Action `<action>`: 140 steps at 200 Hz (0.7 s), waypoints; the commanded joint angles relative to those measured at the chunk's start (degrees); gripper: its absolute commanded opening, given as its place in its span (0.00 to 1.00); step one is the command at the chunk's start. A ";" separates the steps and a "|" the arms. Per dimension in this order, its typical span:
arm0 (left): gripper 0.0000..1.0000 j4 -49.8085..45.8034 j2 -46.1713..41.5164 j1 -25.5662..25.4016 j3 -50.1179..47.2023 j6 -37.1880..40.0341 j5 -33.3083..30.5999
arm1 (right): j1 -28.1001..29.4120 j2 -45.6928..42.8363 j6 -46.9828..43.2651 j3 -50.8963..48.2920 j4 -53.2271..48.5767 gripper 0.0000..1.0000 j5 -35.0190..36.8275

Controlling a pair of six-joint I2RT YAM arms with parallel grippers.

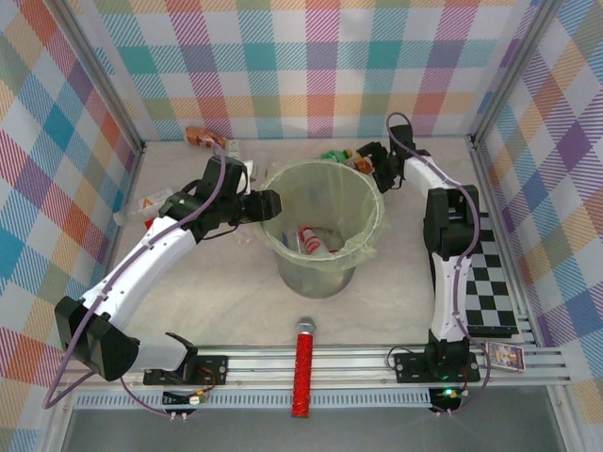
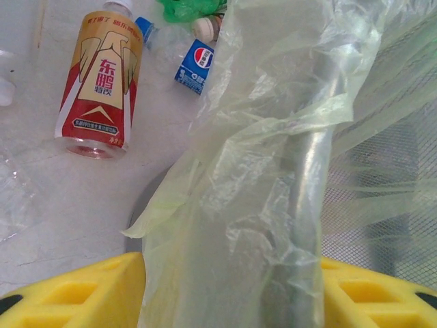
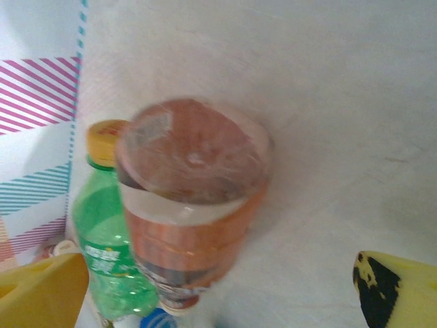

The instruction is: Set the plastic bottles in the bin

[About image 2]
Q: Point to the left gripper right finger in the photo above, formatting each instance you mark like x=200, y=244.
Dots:
x=375, y=300

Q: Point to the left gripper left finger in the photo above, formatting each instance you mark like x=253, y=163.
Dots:
x=68, y=300

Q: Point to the clear bin with green liner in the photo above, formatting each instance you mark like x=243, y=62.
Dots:
x=345, y=239

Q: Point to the clear plastic bottle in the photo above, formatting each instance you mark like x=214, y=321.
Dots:
x=13, y=194

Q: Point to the green plastic bin liner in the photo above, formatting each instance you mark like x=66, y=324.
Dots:
x=256, y=136

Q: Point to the gold red label bottle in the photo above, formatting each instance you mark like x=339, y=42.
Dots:
x=99, y=89

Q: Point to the blue cap Pepsi bottle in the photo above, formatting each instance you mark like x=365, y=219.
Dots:
x=196, y=65

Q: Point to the white cap blue label bottle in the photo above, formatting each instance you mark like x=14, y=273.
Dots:
x=204, y=28

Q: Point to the green plastic bottle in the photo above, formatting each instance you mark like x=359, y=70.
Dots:
x=181, y=10

